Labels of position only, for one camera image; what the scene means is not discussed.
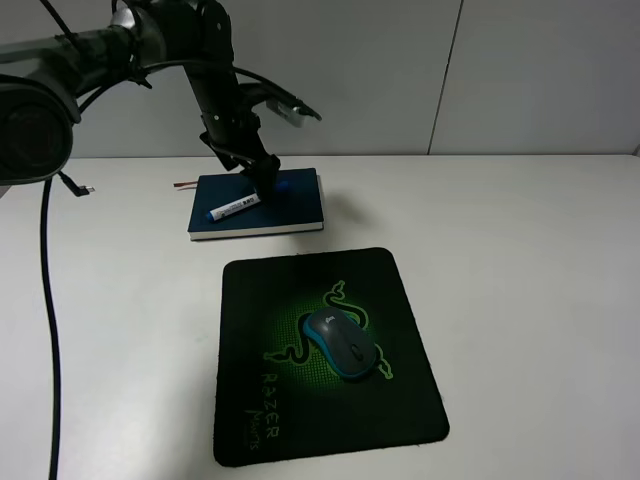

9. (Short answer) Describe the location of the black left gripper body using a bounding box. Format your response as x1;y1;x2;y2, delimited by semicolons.
198;64;274;171

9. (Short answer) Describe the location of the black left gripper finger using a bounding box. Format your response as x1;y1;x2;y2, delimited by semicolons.
240;154;280;202

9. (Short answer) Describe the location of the blue and white marker pen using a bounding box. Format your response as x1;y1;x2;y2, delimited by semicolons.
206;193;262;222

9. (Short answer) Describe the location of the black teal computer mouse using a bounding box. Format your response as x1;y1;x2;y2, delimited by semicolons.
303;306;377;380

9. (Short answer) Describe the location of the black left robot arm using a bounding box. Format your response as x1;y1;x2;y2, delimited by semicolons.
1;1;280;191

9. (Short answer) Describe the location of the dark blue notebook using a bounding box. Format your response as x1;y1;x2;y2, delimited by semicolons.
181;168;324;241

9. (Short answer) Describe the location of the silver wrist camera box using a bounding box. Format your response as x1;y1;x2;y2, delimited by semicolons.
265;99;306;128

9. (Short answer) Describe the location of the black camera cable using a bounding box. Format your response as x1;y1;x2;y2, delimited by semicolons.
232;66;323;122

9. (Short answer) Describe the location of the black hanging cable with plug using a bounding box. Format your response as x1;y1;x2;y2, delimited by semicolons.
41;171;96;480

